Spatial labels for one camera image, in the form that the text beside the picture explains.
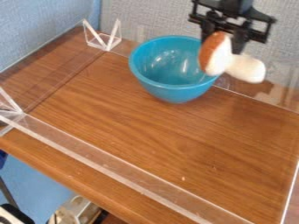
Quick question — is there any clear acrylic corner bracket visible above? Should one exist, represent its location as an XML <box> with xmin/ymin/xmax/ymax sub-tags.
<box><xmin>82</xmin><ymin>19</ymin><xmax>122</xmax><ymax>52</ymax></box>

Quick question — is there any brown white plush mushroom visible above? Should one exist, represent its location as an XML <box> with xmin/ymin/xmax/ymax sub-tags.
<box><xmin>198</xmin><ymin>31</ymin><xmax>267</xmax><ymax>83</ymax></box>

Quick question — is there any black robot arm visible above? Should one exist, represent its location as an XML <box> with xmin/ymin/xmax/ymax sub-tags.
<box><xmin>188</xmin><ymin>0</ymin><xmax>276</xmax><ymax>54</ymax></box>

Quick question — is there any grey metal box under table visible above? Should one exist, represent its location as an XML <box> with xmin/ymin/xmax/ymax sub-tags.
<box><xmin>48</xmin><ymin>195</ymin><xmax>102</xmax><ymax>224</ymax></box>

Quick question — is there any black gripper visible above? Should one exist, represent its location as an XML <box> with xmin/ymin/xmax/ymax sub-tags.
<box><xmin>190</xmin><ymin>0</ymin><xmax>276</xmax><ymax>54</ymax></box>

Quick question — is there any blue bowl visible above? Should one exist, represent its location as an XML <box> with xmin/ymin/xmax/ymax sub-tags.
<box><xmin>128</xmin><ymin>35</ymin><xmax>219</xmax><ymax>103</ymax></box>

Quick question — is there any clear acrylic back barrier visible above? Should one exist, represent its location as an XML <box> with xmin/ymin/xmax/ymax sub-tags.
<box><xmin>112</xmin><ymin>41</ymin><xmax>299</xmax><ymax>113</ymax></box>

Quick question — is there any clear acrylic barrier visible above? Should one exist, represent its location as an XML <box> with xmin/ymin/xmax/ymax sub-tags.
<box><xmin>112</xmin><ymin>41</ymin><xmax>299</xmax><ymax>113</ymax></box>
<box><xmin>0</xmin><ymin>87</ymin><xmax>254</xmax><ymax>224</ymax></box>

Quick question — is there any clear acrylic front barrier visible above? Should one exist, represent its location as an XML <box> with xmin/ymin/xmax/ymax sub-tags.
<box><xmin>0</xmin><ymin>87</ymin><xmax>254</xmax><ymax>224</ymax></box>

